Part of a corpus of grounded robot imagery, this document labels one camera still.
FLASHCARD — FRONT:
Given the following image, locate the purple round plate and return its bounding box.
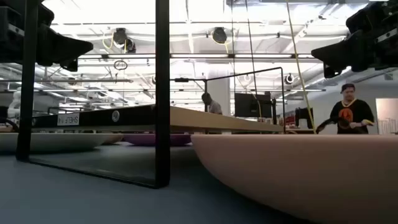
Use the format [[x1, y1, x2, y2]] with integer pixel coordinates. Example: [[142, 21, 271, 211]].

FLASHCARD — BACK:
[[123, 133, 192, 147]]

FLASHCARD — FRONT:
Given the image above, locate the wooden dish rack tray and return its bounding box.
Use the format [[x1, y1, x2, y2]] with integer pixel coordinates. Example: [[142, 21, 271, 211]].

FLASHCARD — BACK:
[[15, 0, 286, 190]]

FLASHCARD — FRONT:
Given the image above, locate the yellow hanging cable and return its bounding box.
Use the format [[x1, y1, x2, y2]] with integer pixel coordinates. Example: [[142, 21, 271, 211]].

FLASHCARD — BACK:
[[285, 0, 317, 135]]

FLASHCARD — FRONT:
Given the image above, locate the white round plate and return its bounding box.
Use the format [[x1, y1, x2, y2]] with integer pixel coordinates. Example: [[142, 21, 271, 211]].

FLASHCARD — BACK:
[[0, 132, 124, 154]]

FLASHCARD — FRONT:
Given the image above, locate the black hanging cable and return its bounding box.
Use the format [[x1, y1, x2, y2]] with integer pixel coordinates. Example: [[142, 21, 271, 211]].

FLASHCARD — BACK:
[[244, 0, 261, 97]]

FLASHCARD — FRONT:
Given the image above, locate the person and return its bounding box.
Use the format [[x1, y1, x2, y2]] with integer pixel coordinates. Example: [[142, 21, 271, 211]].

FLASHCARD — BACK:
[[315, 83, 376, 135], [201, 92, 223, 115]]

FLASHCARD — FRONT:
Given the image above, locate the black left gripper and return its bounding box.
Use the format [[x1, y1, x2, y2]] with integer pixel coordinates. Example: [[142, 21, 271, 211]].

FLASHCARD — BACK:
[[0, 0, 95, 73]]

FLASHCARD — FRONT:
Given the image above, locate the pink round plate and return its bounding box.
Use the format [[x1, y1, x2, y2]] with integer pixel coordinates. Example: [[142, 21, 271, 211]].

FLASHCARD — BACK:
[[190, 133, 398, 224]]

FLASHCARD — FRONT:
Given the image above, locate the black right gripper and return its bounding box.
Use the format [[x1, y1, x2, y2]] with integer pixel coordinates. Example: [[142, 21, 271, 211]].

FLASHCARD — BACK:
[[310, 0, 398, 79]]

